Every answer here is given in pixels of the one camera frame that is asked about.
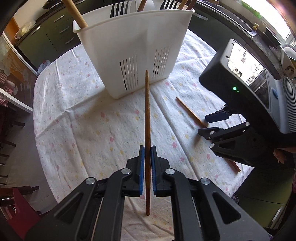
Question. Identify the glass sliding door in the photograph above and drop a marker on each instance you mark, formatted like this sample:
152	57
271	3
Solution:
17	78

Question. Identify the light bamboo chopstick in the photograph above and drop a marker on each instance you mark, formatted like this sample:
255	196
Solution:
73	10

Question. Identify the white plastic bag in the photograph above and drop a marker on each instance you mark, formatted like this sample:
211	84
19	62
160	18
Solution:
25	29

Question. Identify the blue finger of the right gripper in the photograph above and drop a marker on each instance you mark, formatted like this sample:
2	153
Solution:
218	116
213	133

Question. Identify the white plastic utensil holder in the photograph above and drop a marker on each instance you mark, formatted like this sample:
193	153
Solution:
123	48

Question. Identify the white plastic spoon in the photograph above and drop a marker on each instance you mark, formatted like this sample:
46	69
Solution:
134	5

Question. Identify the green lower cabinets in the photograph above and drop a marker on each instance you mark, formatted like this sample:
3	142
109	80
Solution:
51	37

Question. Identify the red-tipped wooden chopstick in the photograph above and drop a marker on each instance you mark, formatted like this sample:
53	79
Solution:
147	135

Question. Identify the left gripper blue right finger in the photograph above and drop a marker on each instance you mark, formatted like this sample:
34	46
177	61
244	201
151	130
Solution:
156	171

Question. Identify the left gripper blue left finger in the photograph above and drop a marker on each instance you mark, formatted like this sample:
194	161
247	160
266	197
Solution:
141	169

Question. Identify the grey camera box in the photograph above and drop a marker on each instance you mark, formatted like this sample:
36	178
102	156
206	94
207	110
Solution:
242	82

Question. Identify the dark-tipped wooden chopstick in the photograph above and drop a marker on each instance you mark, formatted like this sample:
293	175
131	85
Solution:
203	125

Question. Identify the black plastic fork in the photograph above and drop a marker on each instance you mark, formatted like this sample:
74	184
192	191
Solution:
119	8
169	4

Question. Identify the brown wooden chopstick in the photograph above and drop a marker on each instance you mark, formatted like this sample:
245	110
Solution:
141	5
191	5
182	4

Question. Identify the small trash bin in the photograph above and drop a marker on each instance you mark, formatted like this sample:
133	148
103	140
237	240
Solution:
43	66

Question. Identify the floral white tablecloth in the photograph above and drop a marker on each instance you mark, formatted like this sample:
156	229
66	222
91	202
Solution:
81	131

